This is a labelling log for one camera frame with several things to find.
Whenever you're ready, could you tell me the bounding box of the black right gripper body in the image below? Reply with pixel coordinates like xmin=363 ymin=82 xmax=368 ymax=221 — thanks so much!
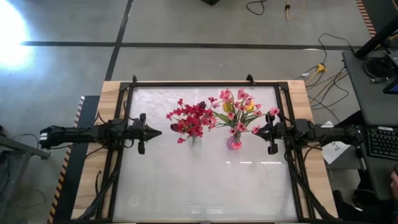
xmin=264 ymin=113 xmax=289 ymax=156

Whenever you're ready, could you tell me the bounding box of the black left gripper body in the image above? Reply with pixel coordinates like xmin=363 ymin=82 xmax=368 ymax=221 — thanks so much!
xmin=124 ymin=112 xmax=150 ymax=156

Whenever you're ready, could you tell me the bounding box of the pink glass vase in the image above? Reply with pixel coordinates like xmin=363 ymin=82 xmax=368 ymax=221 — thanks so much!
xmin=226 ymin=134 xmax=243 ymax=151

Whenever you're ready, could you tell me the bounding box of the clear glass vase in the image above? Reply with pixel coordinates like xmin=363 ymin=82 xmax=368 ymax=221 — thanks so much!
xmin=188 ymin=135 xmax=202 ymax=149

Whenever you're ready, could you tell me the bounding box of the white paper box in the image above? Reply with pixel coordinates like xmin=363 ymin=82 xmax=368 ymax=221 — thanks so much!
xmin=321 ymin=121 xmax=352 ymax=166

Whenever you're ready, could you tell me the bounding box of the black hazard-striped floor mat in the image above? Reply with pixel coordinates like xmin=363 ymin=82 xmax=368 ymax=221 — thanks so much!
xmin=48 ymin=95 xmax=101 ymax=224

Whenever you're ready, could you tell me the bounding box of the grey side desk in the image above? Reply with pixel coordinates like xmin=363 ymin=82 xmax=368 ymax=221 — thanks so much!
xmin=341 ymin=49 xmax=398 ymax=202

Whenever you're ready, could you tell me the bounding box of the black computer keyboard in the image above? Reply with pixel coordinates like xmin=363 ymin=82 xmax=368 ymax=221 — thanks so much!
xmin=366 ymin=126 xmax=398 ymax=160

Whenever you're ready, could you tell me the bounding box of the grey metal stand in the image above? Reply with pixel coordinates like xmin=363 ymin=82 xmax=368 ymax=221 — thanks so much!
xmin=0 ymin=124 xmax=51 ymax=218

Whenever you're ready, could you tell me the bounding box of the dark tablet blue screen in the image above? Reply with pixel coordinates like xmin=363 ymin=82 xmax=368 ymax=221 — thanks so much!
xmin=382 ymin=77 xmax=398 ymax=95

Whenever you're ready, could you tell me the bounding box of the person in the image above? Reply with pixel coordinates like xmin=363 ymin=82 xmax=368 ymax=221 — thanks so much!
xmin=354 ymin=163 xmax=398 ymax=224

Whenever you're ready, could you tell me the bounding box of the black metal table frame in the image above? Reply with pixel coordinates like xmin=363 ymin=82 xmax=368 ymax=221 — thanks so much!
xmin=107 ymin=74 xmax=308 ymax=223

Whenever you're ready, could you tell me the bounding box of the black coiled cable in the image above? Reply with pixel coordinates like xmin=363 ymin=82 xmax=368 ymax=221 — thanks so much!
xmin=362 ymin=55 xmax=393 ymax=83

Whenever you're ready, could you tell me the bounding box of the yellow floor cable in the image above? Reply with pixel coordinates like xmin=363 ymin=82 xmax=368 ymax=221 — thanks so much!
xmin=285 ymin=0 xmax=298 ymax=21

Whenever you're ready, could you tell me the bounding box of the black diagonal post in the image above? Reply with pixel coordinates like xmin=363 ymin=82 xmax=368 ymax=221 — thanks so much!
xmin=354 ymin=15 xmax=398 ymax=60

